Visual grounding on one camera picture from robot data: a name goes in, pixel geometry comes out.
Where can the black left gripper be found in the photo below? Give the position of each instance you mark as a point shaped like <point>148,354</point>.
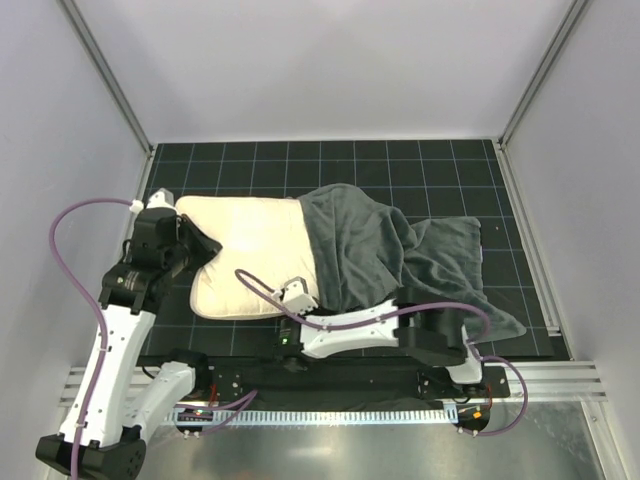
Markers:
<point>181,235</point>

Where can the cream rectangular pillow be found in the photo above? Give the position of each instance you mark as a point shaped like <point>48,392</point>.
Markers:
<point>266,237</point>

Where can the grey fleece zebra-lined pillowcase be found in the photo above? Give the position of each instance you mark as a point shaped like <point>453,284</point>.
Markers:
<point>365,250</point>

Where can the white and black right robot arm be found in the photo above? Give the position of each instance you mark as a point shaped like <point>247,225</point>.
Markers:
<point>426,327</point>

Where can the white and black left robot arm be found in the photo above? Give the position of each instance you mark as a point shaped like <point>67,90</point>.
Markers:
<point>105,436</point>

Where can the black gridded cutting mat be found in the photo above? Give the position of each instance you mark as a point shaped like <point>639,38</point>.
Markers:
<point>425,179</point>

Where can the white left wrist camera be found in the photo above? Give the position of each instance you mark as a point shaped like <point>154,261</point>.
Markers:
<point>162,198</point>

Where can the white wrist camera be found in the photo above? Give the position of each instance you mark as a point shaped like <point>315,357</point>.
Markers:
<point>162,198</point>
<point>295,297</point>

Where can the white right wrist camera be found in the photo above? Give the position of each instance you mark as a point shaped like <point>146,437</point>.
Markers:
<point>295,297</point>

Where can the left aluminium frame post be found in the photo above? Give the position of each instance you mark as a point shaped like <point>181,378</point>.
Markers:
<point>100,63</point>

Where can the aluminium frame post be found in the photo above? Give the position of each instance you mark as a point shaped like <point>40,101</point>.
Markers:
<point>561,36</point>
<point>100,63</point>

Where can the slotted grey cable duct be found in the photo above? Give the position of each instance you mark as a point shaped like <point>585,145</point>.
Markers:
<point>253,418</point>

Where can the aluminium front frame profile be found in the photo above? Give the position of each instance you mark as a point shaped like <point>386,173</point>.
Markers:
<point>553,381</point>

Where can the right aluminium frame post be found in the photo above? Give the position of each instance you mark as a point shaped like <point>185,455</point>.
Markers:
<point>561,36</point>

